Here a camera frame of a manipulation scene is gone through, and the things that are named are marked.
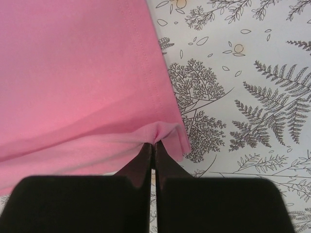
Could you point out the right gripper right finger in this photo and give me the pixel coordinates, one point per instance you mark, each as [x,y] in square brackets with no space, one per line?
[215,205]

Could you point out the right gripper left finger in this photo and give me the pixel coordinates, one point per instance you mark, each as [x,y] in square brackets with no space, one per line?
[119,203]

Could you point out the pink t-shirt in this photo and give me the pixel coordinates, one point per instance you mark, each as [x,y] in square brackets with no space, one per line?
[83,85]

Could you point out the floral patterned table mat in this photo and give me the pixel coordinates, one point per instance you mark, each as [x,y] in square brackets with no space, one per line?
[241,75]

